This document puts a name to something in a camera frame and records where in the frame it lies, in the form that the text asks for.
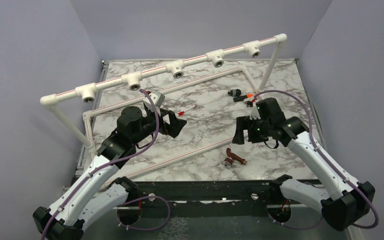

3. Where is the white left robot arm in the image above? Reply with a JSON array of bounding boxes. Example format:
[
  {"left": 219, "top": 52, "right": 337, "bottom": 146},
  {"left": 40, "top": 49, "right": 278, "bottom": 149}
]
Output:
[{"left": 33, "top": 106, "right": 187, "bottom": 240}]

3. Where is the white PVC pipe frame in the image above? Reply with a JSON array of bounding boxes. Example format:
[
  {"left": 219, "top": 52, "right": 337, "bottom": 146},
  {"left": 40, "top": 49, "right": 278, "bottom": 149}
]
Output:
[{"left": 40, "top": 35, "right": 302, "bottom": 181}]

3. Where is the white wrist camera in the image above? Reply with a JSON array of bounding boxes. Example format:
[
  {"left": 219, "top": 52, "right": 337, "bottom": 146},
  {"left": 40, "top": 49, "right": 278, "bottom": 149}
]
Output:
[
  {"left": 249, "top": 106, "right": 261, "bottom": 120},
  {"left": 142, "top": 91, "right": 165, "bottom": 112}
]

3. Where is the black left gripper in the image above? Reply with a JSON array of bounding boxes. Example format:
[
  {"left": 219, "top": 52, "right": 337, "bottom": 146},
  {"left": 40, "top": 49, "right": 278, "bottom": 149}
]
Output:
[{"left": 131, "top": 106, "right": 187, "bottom": 145}]

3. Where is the black front mounting rail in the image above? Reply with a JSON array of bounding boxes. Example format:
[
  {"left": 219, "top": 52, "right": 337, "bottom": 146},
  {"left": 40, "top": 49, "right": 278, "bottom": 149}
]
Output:
[{"left": 105, "top": 179, "right": 315, "bottom": 220}]

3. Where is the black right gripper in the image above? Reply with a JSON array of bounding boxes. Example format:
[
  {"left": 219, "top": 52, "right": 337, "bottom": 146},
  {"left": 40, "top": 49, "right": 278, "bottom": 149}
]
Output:
[{"left": 233, "top": 115, "right": 272, "bottom": 144}]

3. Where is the black faucet with orange handle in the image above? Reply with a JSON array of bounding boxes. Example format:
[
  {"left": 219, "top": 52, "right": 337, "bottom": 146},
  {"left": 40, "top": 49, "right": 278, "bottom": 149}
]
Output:
[{"left": 227, "top": 88, "right": 254, "bottom": 103}]

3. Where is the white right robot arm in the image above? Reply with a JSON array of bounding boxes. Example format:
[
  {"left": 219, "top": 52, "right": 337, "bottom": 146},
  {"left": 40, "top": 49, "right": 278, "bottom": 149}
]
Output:
[{"left": 232, "top": 97, "right": 376, "bottom": 231}]

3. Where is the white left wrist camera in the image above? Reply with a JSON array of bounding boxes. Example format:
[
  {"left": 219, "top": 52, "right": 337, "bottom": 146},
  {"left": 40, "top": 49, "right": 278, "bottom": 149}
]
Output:
[{"left": 142, "top": 91, "right": 165, "bottom": 112}]

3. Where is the red capped white pen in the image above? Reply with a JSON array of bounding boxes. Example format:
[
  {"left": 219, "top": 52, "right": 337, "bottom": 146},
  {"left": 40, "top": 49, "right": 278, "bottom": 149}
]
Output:
[{"left": 178, "top": 105, "right": 196, "bottom": 117}]

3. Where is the brown water faucet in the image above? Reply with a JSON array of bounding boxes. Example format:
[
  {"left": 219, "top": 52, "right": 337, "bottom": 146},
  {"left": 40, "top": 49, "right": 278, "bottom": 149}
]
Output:
[{"left": 223, "top": 148, "right": 247, "bottom": 168}]

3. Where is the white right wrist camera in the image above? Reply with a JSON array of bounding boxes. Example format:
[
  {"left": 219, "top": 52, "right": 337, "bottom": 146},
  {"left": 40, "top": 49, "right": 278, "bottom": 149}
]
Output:
[{"left": 249, "top": 106, "right": 261, "bottom": 120}]

